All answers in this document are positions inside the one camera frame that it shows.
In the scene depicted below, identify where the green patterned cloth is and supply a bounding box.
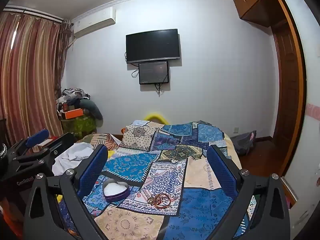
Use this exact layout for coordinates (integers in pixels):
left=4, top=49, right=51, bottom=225
left=61, top=116, right=98, bottom=139

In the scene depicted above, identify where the black wall television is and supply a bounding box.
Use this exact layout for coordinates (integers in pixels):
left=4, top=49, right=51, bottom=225
left=125, top=29, right=181, bottom=64

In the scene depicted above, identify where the purple heart-shaped box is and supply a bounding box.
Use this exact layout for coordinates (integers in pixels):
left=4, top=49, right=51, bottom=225
left=102, top=179, right=130, bottom=203

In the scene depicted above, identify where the pile of bangles and rings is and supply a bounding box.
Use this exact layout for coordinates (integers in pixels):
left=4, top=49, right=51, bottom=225
left=147, top=193, right=173, bottom=208

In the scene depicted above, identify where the orange box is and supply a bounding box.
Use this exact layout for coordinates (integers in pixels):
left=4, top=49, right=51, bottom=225
left=64, top=108, right=84, bottom=119

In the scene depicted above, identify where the patchwork blanket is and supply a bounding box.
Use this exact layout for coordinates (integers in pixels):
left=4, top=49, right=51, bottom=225
left=59, top=120, right=257, bottom=240

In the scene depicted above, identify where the wooden overhead cabinet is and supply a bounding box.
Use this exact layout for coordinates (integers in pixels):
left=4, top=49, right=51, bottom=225
left=232, top=0, right=287, bottom=28

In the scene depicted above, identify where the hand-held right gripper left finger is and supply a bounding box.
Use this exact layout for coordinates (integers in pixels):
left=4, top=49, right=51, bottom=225
left=24, top=144, right=109, bottom=240

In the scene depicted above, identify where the small black monitor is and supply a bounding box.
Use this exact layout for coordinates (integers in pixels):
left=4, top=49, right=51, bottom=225
left=138, top=60, right=170, bottom=85

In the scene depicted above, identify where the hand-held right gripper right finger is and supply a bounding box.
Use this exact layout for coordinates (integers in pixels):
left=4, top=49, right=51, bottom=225
left=206, top=144, right=291, bottom=240

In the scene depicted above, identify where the dark green pillow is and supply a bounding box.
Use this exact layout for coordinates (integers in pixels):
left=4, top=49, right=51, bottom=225
left=80, top=100, right=104, bottom=128

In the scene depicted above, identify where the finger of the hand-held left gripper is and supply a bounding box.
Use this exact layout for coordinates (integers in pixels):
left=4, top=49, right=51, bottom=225
left=10, top=129, right=50, bottom=157
left=14, top=132, right=77, bottom=170

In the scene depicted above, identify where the wooden door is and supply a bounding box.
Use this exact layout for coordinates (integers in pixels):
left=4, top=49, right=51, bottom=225
left=271, top=0, right=307, bottom=178

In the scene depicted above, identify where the black monitor cable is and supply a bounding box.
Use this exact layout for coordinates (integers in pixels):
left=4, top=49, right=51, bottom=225
left=154, top=81, right=171, bottom=97

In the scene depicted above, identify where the white air conditioner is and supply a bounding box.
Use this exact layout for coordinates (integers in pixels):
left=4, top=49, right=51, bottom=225
left=72, top=7, right=117, bottom=39

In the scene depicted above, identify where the pink wall decoration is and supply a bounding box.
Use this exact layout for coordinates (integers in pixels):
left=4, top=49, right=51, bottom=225
left=306, top=102, right=320, bottom=133

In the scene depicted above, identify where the black television cable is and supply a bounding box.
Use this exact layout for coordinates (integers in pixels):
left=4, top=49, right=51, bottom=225
left=124, top=52, right=139, bottom=78

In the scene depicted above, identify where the orange striped blanket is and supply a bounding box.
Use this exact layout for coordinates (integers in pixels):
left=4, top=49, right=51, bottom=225
left=76, top=132, right=123, bottom=153

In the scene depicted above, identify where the pile of clothes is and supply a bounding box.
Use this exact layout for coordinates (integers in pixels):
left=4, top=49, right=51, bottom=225
left=55, top=88, right=90, bottom=119

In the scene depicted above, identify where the dark bag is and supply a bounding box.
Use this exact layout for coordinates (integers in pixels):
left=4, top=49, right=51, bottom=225
left=230, top=130, right=257, bottom=157

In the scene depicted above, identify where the white cloth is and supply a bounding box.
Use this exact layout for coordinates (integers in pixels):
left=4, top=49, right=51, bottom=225
left=51, top=142, right=97, bottom=177

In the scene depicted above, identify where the yellow round object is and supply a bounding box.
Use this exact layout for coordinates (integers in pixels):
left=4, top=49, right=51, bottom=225
left=145, top=112, right=167, bottom=125

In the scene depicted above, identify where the striped brown curtain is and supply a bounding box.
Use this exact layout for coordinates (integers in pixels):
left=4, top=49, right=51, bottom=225
left=0, top=11, right=70, bottom=150

